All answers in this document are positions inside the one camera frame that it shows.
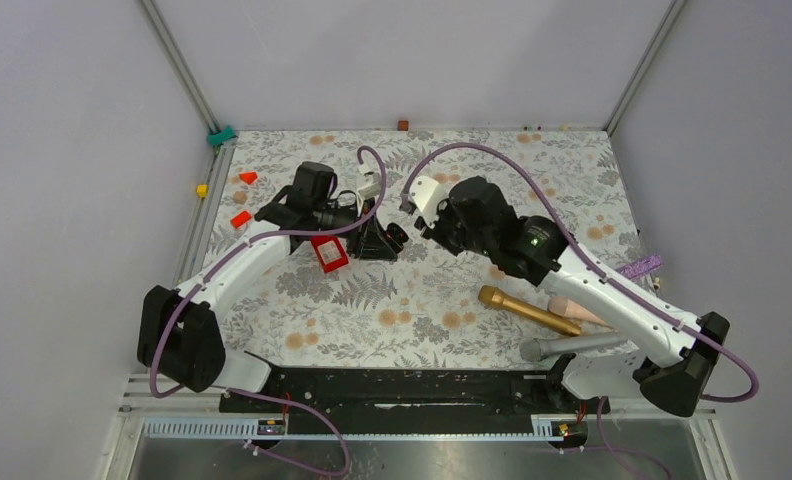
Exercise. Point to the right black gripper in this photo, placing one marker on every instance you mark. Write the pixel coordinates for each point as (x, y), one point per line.
(436, 233)

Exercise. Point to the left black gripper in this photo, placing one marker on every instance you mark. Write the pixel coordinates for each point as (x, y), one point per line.
(360, 248)

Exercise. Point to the black earbud case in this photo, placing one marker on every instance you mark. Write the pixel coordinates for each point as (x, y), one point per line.
(396, 236)

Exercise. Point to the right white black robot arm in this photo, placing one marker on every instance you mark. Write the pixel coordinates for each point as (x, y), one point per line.
(679, 347)

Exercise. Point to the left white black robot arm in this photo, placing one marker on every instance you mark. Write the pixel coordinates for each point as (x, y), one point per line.
(180, 341)

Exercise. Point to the red box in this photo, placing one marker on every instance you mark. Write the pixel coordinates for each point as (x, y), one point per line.
(330, 253)

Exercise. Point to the gold microphone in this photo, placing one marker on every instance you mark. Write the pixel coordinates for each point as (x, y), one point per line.
(494, 297)

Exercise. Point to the floral table mat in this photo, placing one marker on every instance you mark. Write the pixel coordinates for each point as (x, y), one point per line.
(422, 310)

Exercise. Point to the red flat block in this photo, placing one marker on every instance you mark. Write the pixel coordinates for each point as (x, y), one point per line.
(240, 220)

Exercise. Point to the pink microphone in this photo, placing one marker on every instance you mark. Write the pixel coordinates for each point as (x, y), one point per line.
(564, 307)

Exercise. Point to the red triangular block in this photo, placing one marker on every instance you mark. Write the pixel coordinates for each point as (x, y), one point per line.
(248, 177)

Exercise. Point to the grey microphone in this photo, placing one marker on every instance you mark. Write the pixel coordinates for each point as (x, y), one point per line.
(537, 350)

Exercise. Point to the teal block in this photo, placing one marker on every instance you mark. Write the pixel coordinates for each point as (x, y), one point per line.
(222, 136)

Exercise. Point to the purple glitter microphone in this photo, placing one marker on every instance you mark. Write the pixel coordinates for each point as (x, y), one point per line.
(641, 267)

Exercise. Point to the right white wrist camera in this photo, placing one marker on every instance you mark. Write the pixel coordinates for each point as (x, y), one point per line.
(423, 196)

